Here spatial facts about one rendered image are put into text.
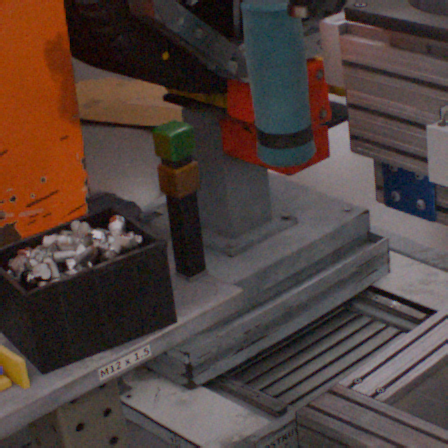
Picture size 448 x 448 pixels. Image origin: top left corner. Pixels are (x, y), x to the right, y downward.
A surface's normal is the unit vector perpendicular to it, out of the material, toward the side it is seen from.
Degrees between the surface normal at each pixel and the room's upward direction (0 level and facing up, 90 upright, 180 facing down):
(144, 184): 0
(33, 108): 90
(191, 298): 0
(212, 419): 0
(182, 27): 90
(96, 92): 12
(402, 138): 90
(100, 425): 90
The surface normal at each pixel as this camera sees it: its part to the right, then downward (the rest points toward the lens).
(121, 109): -0.07, -0.88
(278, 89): -0.04, 0.49
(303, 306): 0.67, 0.26
